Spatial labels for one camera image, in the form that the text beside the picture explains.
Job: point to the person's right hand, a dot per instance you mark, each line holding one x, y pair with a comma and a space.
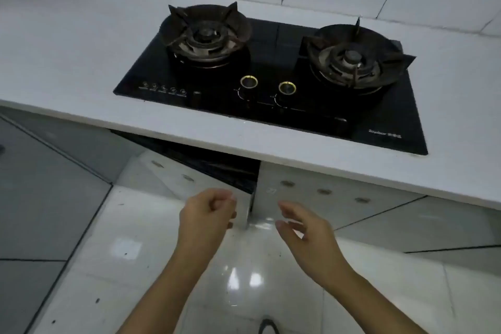
317, 243

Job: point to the person's left hand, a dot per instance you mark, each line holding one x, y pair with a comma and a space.
199, 220

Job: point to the person's left fingers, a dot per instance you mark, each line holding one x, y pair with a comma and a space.
225, 208

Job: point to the person's right thumb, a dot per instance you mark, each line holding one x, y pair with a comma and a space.
289, 230

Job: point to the person's right forearm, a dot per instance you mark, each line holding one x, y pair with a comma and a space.
375, 306

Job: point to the person's left forearm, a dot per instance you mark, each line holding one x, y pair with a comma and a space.
172, 290

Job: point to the white closed cabinet door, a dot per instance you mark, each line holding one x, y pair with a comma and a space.
313, 196

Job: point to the white open cabinet door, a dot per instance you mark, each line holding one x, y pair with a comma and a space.
176, 177

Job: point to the black gold-rimmed stove knob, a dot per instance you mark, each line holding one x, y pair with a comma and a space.
248, 85
287, 91

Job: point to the black glass gas stove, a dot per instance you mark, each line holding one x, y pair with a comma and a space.
274, 52

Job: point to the round black pan support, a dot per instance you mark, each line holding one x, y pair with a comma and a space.
178, 30
387, 56

